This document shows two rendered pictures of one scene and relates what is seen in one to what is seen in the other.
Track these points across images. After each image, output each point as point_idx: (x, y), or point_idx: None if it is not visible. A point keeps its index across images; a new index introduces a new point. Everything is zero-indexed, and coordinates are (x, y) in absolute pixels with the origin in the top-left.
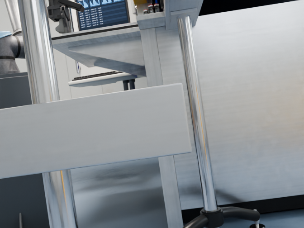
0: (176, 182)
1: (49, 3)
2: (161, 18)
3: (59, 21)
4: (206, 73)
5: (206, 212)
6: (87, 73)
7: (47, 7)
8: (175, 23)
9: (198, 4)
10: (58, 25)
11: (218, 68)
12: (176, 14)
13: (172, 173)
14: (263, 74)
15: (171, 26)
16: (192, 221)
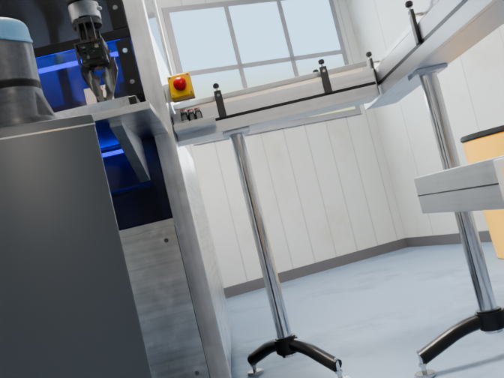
0: (222, 337)
1: (86, 31)
2: (211, 127)
3: (106, 70)
4: (194, 204)
5: (293, 336)
6: None
7: (102, 38)
8: (203, 137)
9: (256, 128)
10: (107, 77)
11: (194, 200)
12: (248, 130)
13: (219, 325)
14: (200, 215)
15: (194, 139)
16: (304, 341)
